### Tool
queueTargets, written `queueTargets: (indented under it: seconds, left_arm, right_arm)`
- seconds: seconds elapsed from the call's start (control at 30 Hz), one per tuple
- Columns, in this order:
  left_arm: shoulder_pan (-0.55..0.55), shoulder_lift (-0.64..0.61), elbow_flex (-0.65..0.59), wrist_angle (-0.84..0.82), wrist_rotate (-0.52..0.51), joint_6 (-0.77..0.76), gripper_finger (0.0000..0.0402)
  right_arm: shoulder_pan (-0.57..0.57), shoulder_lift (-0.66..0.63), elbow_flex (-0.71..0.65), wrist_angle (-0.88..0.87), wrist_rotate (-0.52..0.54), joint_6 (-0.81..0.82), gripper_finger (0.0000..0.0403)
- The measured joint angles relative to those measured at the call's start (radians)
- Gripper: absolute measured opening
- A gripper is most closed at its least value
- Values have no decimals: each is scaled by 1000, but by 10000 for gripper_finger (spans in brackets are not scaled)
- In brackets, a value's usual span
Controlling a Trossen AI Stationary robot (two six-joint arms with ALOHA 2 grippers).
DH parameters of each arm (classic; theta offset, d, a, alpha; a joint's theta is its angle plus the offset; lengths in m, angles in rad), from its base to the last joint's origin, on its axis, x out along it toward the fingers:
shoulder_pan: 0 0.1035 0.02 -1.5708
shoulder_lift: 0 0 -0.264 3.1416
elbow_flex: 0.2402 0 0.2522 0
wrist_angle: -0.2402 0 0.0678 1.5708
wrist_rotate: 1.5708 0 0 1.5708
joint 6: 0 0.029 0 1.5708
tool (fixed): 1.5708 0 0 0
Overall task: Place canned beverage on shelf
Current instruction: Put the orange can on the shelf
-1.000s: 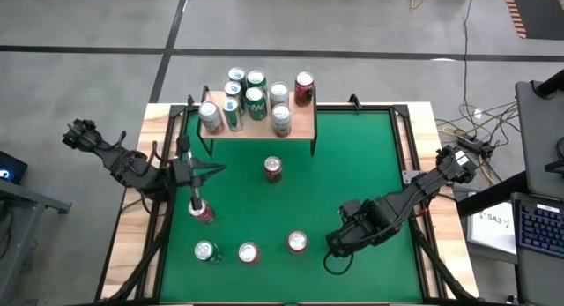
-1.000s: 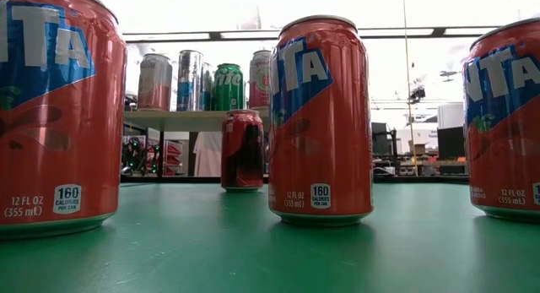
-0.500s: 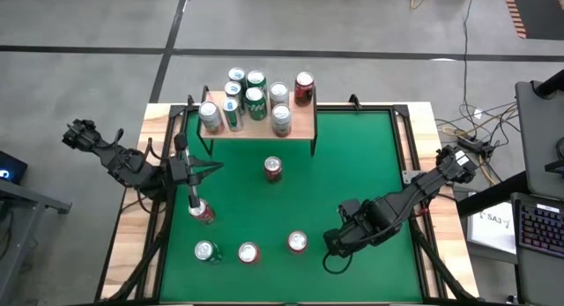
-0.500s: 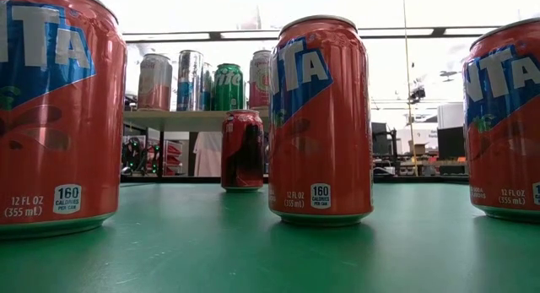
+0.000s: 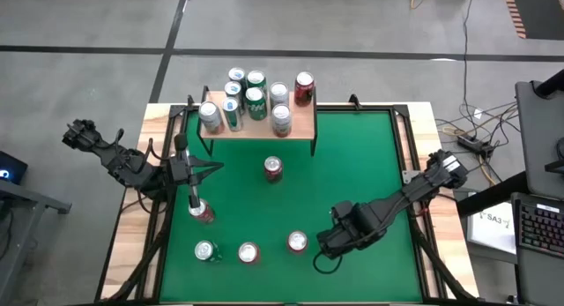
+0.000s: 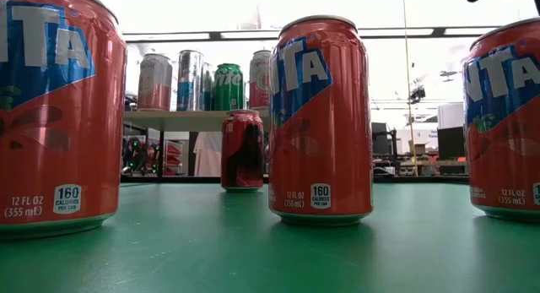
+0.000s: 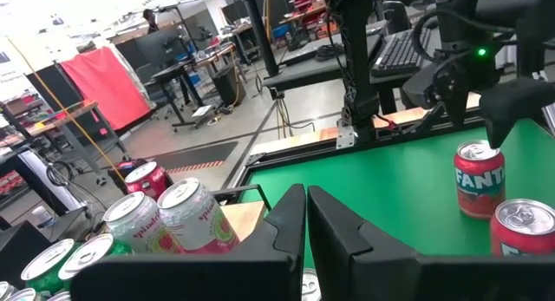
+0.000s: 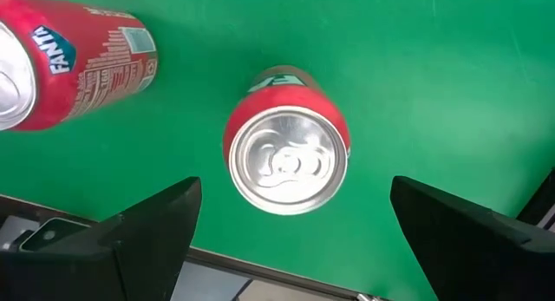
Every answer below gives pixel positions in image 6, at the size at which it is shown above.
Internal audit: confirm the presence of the black ceiling-mounted camera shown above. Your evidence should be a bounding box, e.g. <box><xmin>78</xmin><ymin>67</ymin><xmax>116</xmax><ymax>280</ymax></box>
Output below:
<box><xmin>407</xmin><ymin>85</ymin><xmax>427</xmax><ymax>105</ymax></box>

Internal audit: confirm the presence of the red Star Wars Coca-Cola can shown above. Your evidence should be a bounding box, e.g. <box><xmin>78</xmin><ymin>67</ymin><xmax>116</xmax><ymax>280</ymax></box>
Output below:
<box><xmin>220</xmin><ymin>110</ymin><xmax>266</xmax><ymax>194</ymax></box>

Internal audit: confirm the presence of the red storage rack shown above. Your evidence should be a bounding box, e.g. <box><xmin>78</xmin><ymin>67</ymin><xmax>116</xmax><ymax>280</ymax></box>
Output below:
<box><xmin>162</xmin><ymin>139</ymin><xmax>186</xmax><ymax>176</ymax></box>

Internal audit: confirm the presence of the long cluttered workbench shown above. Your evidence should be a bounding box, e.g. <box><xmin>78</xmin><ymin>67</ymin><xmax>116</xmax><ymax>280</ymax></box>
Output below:
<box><xmin>373</xmin><ymin>157</ymin><xmax>468</xmax><ymax>176</ymax></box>

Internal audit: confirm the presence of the slim blue beverage can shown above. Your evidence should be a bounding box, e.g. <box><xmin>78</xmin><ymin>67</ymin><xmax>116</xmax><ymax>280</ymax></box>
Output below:
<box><xmin>202</xmin><ymin>61</ymin><xmax>215</xmax><ymax>111</ymax></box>

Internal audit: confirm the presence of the thin black hanging cable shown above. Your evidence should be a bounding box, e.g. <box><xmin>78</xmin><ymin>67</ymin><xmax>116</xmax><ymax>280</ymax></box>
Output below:
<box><xmin>400</xmin><ymin>0</ymin><xmax>419</xmax><ymax>176</ymax></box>

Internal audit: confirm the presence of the black aluminium table frame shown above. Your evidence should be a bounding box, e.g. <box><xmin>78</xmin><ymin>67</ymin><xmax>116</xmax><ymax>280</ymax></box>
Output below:
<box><xmin>120</xmin><ymin>176</ymin><xmax>470</xmax><ymax>185</ymax></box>

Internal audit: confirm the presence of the white cabinet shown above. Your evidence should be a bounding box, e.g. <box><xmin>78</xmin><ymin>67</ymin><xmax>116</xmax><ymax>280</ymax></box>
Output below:
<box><xmin>436</xmin><ymin>101</ymin><xmax>465</xmax><ymax>129</ymax></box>

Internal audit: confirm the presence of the white and red can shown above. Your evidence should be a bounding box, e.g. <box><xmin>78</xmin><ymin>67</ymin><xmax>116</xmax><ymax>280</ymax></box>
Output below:
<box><xmin>248</xmin><ymin>49</ymin><xmax>272</xmax><ymax>111</ymax></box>

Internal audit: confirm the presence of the silver beverage can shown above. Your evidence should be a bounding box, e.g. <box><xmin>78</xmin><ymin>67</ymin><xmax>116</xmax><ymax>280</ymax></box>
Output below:
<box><xmin>137</xmin><ymin>52</ymin><xmax>174</xmax><ymax>112</ymax></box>

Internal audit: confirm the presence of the wooden shelf with black frame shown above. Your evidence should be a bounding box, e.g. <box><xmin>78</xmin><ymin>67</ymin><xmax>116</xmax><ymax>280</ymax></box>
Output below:
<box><xmin>121</xmin><ymin>109</ymin><xmax>271</xmax><ymax>180</ymax></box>

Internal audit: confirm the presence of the black ceiling light rail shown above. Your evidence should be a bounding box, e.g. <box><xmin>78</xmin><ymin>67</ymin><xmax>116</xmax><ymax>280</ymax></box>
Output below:
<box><xmin>121</xmin><ymin>25</ymin><xmax>503</xmax><ymax>43</ymax></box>

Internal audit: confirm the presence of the blue silver Red Bull can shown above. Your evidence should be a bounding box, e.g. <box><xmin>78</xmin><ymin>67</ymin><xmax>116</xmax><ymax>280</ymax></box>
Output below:
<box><xmin>175</xmin><ymin>49</ymin><xmax>205</xmax><ymax>112</ymax></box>

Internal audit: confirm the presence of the white cloth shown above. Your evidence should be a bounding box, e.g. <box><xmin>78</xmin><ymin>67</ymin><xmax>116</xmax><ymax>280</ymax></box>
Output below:
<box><xmin>192</xmin><ymin>131</ymin><xmax>224</xmax><ymax>178</ymax></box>

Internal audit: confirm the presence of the orange Fanta can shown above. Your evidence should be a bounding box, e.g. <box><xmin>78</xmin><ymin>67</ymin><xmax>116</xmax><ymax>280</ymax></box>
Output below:
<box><xmin>0</xmin><ymin>0</ymin><xmax>128</xmax><ymax>242</ymax></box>
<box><xmin>462</xmin><ymin>17</ymin><xmax>540</xmax><ymax>225</ymax></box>
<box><xmin>267</xmin><ymin>14</ymin><xmax>375</xmax><ymax>227</ymax></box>

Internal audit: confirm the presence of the green table mat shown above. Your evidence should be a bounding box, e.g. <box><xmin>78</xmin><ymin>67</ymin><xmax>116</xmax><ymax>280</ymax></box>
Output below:
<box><xmin>0</xmin><ymin>182</ymin><xmax>540</xmax><ymax>293</ymax></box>

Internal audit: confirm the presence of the black computer monitor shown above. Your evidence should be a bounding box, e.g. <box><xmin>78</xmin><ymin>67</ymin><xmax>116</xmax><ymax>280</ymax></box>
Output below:
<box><xmin>371</xmin><ymin>122</ymin><xmax>398</xmax><ymax>157</ymax></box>
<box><xmin>437</xmin><ymin>126</ymin><xmax>467</xmax><ymax>161</ymax></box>

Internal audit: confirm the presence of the green Sprite can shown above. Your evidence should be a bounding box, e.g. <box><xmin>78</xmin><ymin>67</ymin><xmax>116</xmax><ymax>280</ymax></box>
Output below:
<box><xmin>213</xmin><ymin>62</ymin><xmax>246</xmax><ymax>112</ymax></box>

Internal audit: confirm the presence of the cardboard box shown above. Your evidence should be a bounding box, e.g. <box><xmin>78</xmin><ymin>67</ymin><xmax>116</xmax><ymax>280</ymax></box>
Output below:
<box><xmin>408</xmin><ymin>140</ymin><xmax>429</xmax><ymax>157</ymax></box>

